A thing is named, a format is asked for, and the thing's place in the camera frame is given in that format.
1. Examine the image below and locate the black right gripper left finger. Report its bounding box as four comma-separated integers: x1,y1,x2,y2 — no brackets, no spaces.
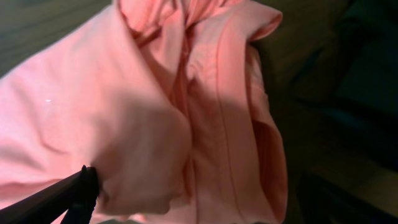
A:
1,166,100,224

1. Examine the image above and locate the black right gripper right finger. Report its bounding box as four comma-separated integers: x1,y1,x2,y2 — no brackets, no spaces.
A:
297,172,397,224

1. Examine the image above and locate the pink shirt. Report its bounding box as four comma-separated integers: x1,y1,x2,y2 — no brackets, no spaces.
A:
1,1,288,223

